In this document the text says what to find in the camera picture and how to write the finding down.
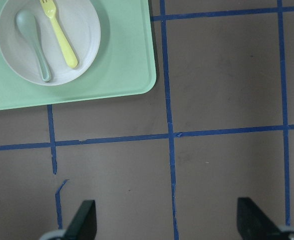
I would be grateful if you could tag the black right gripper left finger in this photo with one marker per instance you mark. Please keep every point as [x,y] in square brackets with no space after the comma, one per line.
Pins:
[84,224]

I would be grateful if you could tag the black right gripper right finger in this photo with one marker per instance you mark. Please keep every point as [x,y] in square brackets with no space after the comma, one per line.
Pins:
[253,224]

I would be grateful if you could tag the beige round plate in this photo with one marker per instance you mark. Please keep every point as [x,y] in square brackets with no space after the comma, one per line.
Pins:
[80,24]

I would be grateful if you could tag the yellow plastic fork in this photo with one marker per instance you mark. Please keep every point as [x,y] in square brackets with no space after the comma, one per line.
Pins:
[50,10]

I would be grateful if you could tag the light green tray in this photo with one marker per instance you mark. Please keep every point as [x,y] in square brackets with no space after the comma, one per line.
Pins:
[124,64]

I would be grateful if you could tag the pale green plastic spoon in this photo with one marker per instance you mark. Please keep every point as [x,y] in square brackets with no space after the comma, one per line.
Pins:
[27,25]

